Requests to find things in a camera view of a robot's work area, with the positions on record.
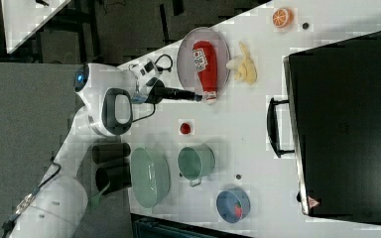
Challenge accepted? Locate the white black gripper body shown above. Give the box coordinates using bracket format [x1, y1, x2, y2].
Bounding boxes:
[129, 59, 164, 104]

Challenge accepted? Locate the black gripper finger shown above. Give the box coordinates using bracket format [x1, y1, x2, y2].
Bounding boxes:
[161, 87, 202, 101]

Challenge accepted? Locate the red felt ketchup bottle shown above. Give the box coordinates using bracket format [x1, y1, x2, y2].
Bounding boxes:
[192, 41, 217, 104]

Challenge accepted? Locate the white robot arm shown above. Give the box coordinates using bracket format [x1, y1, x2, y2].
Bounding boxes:
[2, 59, 202, 238]

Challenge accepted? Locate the grey round plate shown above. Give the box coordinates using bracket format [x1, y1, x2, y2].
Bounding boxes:
[177, 27, 230, 94]

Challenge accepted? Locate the small red tomato toy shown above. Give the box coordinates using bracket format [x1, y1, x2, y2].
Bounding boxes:
[180, 123, 191, 135]

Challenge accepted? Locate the green metal pot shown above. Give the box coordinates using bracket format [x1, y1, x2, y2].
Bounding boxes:
[178, 144, 215, 187]

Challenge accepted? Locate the black cylinder cup upper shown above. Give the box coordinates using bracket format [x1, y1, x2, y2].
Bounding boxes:
[91, 143, 131, 164]

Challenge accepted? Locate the black cylinder cup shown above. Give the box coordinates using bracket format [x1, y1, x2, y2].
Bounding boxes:
[95, 165, 132, 194]
[91, 143, 131, 164]

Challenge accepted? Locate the green oval colander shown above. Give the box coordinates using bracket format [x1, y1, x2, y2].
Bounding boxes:
[130, 148, 171, 208]

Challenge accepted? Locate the yellow plush peeled banana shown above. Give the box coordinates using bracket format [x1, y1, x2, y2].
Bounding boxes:
[226, 42, 257, 85]

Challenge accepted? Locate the black cylinder cup lower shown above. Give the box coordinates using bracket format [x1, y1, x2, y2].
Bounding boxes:
[95, 165, 132, 194]

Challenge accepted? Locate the blue bowl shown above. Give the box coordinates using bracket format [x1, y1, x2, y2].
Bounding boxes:
[216, 187, 251, 223]

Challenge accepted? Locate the teal crate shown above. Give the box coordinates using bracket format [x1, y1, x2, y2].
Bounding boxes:
[133, 218, 242, 238]

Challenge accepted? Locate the red strawberry toy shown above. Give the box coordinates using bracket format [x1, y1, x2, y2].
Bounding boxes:
[234, 203, 243, 219]

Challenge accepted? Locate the orange slice toy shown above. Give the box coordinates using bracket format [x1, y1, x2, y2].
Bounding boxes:
[272, 8, 294, 29]

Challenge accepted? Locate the white side table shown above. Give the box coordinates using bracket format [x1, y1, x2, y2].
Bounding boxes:
[0, 0, 72, 54]

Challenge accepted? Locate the black toaster oven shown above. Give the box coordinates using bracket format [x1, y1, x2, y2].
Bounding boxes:
[284, 31, 381, 225]

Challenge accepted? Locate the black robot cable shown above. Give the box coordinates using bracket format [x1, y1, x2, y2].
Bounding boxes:
[130, 54, 175, 124]

